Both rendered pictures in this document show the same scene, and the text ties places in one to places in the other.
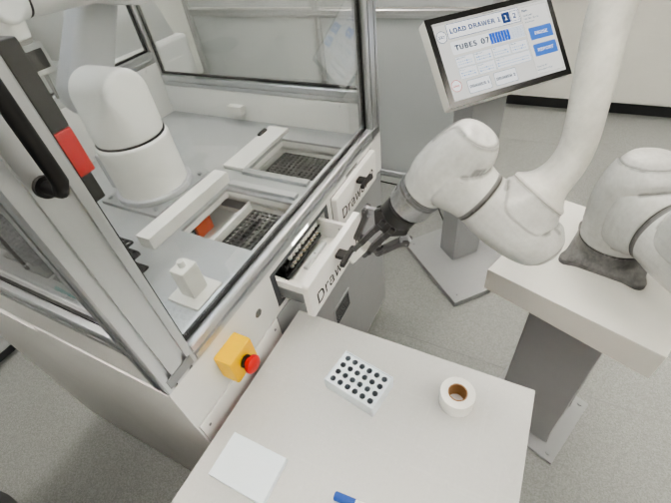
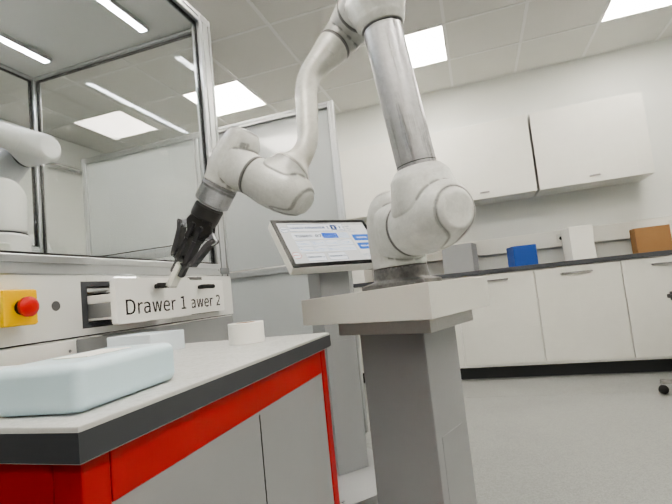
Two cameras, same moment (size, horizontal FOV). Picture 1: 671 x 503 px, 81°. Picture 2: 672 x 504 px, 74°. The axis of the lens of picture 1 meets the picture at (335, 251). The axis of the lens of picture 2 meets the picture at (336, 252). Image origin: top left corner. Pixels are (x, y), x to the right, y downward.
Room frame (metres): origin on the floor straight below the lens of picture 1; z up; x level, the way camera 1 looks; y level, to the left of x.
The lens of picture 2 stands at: (-0.55, -0.15, 0.84)
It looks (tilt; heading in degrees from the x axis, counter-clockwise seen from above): 5 degrees up; 345
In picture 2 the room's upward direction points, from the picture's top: 6 degrees counter-clockwise
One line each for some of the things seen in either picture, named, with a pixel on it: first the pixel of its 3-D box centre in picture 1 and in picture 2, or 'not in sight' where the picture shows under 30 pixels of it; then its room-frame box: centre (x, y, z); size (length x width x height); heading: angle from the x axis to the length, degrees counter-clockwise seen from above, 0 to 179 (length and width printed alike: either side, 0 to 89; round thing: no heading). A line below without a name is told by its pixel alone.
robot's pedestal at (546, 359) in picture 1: (557, 353); (422, 451); (0.64, -0.67, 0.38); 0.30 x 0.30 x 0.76; 38
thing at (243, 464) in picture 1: (248, 467); not in sight; (0.29, 0.23, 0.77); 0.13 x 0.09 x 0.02; 58
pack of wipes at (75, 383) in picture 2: not in sight; (95, 374); (-0.03, -0.03, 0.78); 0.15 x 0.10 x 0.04; 153
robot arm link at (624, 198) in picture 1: (637, 201); (396, 229); (0.63, -0.66, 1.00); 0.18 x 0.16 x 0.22; 4
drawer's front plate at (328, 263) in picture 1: (335, 260); (155, 298); (0.72, 0.00, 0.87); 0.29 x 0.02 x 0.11; 148
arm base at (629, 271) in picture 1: (614, 241); (404, 277); (0.66, -0.68, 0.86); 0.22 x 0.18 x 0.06; 134
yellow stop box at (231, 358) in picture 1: (238, 357); (14, 308); (0.48, 0.24, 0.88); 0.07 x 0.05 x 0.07; 148
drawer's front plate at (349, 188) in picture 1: (355, 188); (198, 296); (1.03, -0.09, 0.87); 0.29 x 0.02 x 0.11; 148
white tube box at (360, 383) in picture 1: (358, 382); (146, 342); (0.43, -0.01, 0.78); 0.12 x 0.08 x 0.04; 48
